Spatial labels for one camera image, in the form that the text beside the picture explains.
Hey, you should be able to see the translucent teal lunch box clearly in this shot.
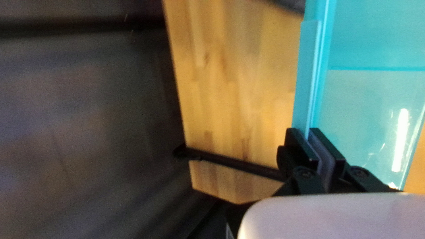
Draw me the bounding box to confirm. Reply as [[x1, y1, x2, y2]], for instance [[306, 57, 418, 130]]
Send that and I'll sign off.
[[292, 0, 425, 192]]

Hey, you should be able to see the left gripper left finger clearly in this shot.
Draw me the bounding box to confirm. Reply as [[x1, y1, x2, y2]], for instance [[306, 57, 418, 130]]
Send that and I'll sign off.
[[274, 128, 325, 197]]

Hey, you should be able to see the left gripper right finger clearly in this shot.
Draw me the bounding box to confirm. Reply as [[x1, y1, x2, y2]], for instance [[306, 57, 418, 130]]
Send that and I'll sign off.
[[308, 128, 399, 194]]

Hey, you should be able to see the black frame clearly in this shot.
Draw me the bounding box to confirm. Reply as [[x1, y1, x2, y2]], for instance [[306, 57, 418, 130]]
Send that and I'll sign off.
[[0, 17, 288, 239]]

